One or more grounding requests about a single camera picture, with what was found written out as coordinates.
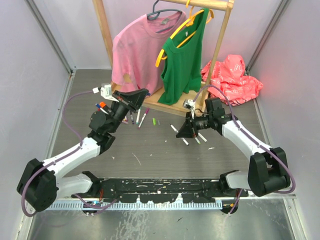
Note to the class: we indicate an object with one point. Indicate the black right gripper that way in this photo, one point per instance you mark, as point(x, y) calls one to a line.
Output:
point(186, 131)

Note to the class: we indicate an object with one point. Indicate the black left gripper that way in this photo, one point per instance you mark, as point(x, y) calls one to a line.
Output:
point(130, 100)

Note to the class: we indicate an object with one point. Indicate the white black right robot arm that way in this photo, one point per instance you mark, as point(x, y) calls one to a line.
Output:
point(268, 170)

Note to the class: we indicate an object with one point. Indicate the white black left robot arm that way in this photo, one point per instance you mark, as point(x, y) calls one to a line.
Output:
point(98, 141)

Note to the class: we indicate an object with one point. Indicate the wooden clothes rack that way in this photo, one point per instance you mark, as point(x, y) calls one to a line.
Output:
point(198, 97)

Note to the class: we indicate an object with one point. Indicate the pink t-shirt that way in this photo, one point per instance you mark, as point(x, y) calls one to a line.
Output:
point(135, 51)

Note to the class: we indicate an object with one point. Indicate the green tank top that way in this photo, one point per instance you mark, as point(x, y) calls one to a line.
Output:
point(181, 55)

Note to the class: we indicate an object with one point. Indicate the crumpled coral pink cloth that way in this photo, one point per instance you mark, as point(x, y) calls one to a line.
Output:
point(229, 81)

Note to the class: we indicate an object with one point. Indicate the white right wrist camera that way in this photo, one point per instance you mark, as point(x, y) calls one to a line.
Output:
point(190, 105)

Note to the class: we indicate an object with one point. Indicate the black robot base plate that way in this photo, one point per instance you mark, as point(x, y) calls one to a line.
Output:
point(129, 190)

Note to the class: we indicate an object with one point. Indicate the slotted cable duct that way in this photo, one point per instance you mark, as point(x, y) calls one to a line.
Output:
point(68, 205)

